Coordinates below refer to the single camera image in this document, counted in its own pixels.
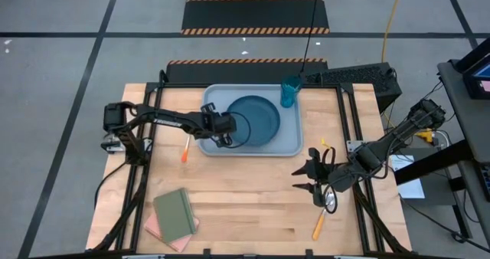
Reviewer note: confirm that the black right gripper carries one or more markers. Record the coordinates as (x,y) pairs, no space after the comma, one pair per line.
(333,176)

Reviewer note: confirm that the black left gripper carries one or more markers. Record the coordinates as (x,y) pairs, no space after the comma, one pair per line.
(222,124)

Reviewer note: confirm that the dark blue plate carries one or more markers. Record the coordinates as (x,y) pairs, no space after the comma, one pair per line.
(260,117)

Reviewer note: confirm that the teal faceted cup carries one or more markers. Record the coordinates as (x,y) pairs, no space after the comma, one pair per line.
(289,94)

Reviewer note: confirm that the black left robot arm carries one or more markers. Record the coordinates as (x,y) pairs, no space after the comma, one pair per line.
(168,122)

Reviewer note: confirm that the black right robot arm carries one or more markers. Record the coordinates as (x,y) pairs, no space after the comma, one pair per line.
(398,136)

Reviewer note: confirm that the grey plastic tray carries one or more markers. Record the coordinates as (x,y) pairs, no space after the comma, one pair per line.
(291,136)

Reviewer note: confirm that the small yellow tag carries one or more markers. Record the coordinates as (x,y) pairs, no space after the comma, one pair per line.
(325,143)

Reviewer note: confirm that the black hazard-striped floor mat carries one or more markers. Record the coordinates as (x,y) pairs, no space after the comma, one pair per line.
(245,72)
(254,15)

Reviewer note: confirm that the green notebook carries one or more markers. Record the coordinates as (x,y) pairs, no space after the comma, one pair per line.
(174,215)

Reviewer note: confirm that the white paper sheet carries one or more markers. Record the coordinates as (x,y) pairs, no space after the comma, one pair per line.
(411,186)

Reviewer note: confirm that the black computer tower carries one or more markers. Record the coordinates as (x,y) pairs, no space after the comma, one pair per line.
(360,80)

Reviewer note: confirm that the pink notebook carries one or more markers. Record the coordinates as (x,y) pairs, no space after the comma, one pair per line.
(183,243)

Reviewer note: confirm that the grey side desk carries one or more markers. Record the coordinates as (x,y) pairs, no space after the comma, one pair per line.
(467,117)

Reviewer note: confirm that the black desk monitor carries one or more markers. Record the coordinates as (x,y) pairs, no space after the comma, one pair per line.
(478,79)

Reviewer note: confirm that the black aluminium table frame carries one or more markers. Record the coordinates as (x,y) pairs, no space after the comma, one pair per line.
(143,197)

